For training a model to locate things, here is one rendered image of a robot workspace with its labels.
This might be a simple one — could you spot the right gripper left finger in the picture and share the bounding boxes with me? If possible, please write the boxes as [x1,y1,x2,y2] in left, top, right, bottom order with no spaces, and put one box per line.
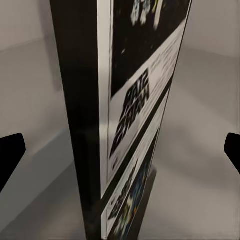
[0,133,26,193]

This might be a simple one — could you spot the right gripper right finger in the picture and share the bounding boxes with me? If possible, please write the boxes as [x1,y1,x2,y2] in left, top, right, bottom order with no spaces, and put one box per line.
[224,133,240,173]

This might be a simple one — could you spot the poster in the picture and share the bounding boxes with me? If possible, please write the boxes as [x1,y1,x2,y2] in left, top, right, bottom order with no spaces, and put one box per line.
[50,0,193,223]

